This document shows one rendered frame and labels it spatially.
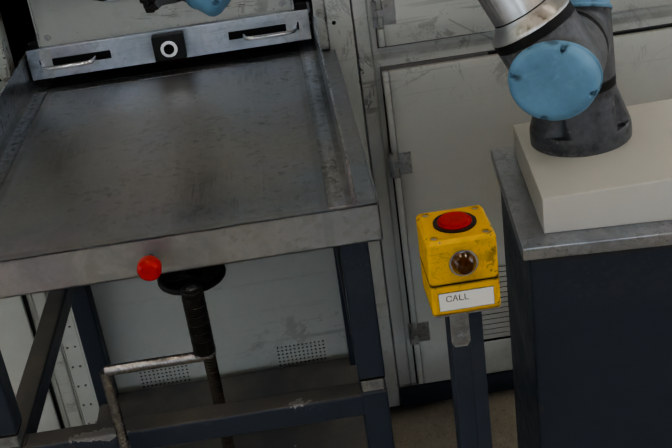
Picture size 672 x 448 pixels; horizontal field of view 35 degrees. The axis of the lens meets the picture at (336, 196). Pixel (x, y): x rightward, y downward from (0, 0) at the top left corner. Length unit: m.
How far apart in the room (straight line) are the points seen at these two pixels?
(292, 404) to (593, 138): 0.59
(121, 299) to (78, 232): 0.79
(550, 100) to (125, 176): 0.64
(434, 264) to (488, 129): 0.95
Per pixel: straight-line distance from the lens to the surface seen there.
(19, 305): 2.28
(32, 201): 1.62
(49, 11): 2.08
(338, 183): 1.47
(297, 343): 2.31
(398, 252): 2.22
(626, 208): 1.50
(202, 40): 2.06
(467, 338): 1.28
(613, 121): 1.59
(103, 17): 2.07
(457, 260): 1.19
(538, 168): 1.56
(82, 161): 1.72
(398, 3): 2.00
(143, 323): 2.28
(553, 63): 1.39
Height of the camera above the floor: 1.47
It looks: 25 degrees down
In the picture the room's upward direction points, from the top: 8 degrees counter-clockwise
